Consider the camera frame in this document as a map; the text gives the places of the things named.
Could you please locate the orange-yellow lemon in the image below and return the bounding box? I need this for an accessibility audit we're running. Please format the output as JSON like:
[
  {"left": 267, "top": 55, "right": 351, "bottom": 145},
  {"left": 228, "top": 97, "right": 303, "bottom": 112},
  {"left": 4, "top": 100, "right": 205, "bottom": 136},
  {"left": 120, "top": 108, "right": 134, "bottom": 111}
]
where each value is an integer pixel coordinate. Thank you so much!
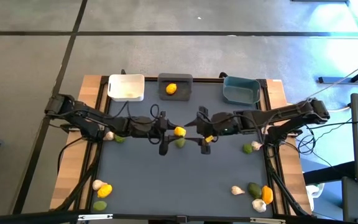
[{"left": 261, "top": 185, "right": 274, "bottom": 205}]

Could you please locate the black aluminium table frame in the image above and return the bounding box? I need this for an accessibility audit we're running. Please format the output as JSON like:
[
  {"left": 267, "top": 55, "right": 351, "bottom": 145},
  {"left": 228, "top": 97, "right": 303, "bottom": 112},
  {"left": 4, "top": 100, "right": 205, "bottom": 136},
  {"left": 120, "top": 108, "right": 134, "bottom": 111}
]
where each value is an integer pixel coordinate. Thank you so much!
[{"left": 0, "top": 70, "right": 358, "bottom": 224}]

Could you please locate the wooden table side board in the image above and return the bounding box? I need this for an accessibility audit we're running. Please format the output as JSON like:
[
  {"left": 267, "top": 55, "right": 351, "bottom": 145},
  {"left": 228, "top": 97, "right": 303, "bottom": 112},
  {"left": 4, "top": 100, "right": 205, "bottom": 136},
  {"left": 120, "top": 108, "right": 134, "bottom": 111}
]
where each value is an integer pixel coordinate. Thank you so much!
[
  {"left": 48, "top": 74, "right": 103, "bottom": 211},
  {"left": 265, "top": 79, "right": 313, "bottom": 215}
]

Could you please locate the teal plastic basket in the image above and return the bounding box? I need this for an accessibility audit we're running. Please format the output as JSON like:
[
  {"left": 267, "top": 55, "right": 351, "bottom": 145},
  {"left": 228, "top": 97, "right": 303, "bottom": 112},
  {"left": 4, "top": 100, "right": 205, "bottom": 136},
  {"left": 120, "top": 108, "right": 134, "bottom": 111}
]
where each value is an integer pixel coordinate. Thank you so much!
[{"left": 222, "top": 76, "right": 261, "bottom": 106}]

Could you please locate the grey translucent plastic basket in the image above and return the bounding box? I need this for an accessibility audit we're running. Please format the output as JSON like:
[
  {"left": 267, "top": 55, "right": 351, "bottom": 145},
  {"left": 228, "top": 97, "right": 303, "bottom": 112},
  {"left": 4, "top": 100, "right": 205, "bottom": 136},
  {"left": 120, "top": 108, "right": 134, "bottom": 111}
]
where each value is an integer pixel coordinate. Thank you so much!
[{"left": 157, "top": 73, "right": 194, "bottom": 102}]

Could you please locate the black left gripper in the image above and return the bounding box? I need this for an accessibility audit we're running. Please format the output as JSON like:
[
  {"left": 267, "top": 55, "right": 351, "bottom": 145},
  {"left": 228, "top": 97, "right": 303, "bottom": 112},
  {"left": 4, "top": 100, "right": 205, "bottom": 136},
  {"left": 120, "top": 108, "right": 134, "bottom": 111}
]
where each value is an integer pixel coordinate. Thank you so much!
[{"left": 149, "top": 117, "right": 178, "bottom": 156}]

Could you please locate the white plastic basket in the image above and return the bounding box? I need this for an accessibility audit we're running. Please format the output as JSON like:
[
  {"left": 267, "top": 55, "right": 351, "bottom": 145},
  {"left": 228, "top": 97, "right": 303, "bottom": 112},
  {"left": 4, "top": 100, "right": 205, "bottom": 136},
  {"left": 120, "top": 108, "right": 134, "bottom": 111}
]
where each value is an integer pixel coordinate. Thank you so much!
[{"left": 107, "top": 73, "right": 145, "bottom": 102}]

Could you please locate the metal stand frame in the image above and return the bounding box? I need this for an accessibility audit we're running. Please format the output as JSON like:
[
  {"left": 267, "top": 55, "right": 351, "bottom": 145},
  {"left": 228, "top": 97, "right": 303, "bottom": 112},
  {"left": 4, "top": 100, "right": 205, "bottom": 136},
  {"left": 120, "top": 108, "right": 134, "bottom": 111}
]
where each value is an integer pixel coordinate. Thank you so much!
[{"left": 318, "top": 0, "right": 358, "bottom": 85}]

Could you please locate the silver metal bracket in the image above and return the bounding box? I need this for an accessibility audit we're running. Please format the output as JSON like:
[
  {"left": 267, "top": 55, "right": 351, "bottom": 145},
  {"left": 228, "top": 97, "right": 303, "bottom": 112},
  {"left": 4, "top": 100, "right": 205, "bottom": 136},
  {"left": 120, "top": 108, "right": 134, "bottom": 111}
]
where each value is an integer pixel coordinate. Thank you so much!
[
  {"left": 249, "top": 217, "right": 286, "bottom": 224},
  {"left": 78, "top": 213, "right": 114, "bottom": 221}
]

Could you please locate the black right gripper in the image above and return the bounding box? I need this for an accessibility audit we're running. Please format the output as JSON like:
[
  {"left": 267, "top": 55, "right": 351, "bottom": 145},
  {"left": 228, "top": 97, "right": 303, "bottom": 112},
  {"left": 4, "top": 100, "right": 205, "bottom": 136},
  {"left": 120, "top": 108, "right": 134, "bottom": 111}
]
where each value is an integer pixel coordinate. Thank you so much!
[{"left": 183, "top": 112, "right": 231, "bottom": 156}]

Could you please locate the dark green avocado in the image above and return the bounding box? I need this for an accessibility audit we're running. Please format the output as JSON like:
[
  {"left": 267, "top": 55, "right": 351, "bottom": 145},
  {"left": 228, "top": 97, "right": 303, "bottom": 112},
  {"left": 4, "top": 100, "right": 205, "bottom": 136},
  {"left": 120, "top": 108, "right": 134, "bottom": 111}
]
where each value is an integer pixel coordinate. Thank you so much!
[{"left": 247, "top": 182, "right": 263, "bottom": 200}]

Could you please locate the white plastic object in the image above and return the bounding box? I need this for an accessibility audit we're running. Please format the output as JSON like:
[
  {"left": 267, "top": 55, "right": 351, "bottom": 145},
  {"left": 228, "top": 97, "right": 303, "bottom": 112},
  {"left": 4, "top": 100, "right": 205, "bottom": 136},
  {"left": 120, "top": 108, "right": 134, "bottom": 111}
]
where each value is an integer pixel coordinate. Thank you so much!
[{"left": 306, "top": 183, "right": 326, "bottom": 212}]

